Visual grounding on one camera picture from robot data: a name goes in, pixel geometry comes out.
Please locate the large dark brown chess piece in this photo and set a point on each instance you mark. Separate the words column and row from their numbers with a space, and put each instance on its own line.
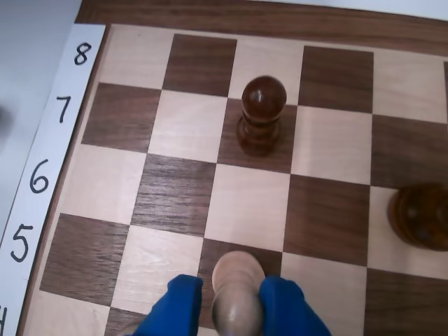
column 420, row 217

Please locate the light wooden chess pawn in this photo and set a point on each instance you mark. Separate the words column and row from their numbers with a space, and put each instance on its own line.
column 238, row 280

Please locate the dark brown chess pawn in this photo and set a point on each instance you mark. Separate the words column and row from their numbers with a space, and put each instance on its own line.
column 262, row 105

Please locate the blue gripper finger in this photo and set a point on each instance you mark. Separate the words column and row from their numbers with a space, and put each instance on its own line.
column 287, row 308
column 175, row 308

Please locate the white number label strip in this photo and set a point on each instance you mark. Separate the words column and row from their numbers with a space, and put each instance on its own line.
column 52, row 140

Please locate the wooden chessboard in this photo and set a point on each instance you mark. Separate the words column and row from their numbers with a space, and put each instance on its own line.
column 245, row 199

